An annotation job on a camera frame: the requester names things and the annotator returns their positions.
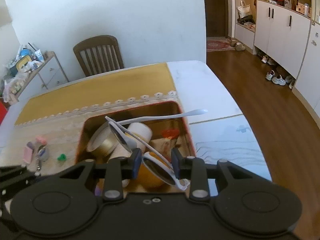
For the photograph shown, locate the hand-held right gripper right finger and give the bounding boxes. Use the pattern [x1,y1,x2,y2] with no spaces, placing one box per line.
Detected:
[171,147,253,202]

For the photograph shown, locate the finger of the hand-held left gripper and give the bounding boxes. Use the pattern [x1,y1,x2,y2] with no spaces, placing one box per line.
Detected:
[0,165,34,184]

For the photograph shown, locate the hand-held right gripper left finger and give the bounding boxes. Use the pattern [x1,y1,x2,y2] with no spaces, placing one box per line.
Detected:
[59,148,142,202]

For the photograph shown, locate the orange ball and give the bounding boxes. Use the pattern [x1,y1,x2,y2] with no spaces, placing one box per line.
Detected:
[137,152,173,189]

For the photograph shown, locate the white sunglasses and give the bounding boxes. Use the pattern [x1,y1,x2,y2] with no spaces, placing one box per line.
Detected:
[105,109,208,191]

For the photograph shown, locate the red and white packet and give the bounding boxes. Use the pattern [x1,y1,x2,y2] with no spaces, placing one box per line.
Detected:
[150,129,184,155]

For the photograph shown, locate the round gold tin can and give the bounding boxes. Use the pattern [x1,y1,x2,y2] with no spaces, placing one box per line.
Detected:
[86,124,133,159]

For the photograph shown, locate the red tin box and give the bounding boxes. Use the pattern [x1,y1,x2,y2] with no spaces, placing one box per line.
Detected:
[74,100,198,195]

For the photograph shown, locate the light blue printed mat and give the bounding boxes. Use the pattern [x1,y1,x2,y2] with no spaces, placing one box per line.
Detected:
[187,115,273,183]

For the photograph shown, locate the red cardboard box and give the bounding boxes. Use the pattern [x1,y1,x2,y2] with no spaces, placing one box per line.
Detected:
[0,100,10,124]

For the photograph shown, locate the clear plastic bag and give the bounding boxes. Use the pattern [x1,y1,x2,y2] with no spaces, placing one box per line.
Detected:
[2,76,25,103]

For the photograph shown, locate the yellow table mat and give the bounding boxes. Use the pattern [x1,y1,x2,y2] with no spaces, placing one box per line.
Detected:
[14,62,178,125]

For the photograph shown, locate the white drawer cabinet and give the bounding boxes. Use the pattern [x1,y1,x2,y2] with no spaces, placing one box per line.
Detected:
[15,51,69,103]

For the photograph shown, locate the blue and yellow cartoon box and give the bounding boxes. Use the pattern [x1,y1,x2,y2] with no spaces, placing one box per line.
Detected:
[11,49,35,74]

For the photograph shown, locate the patterned door rug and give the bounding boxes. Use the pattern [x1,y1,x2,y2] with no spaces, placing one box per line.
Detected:
[206,38,237,52]

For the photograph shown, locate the brown wooden chair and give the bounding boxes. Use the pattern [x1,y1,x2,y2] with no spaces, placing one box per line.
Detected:
[73,35,125,77]

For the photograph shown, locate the grey shoe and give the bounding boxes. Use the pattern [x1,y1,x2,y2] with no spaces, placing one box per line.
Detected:
[285,75,296,90]

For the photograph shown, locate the white shoe bench cabinet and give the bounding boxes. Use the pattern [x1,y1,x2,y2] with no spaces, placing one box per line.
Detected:
[235,21,257,48]

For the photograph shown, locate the dark wooden door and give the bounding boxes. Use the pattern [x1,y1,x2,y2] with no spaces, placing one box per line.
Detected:
[202,0,234,39]

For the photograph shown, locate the dark bag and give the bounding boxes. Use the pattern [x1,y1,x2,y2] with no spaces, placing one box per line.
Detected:
[237,15,256,25]

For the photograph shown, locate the white lower cabinet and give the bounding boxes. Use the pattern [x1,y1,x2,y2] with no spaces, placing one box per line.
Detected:
[254,0,312,79]

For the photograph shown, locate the white sticker-covered cabinet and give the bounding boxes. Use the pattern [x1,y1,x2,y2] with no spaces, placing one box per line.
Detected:
[294,21,320,117]

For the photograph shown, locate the white tote bag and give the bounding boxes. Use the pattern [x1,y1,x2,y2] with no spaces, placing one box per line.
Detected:
[237,0,252,19]

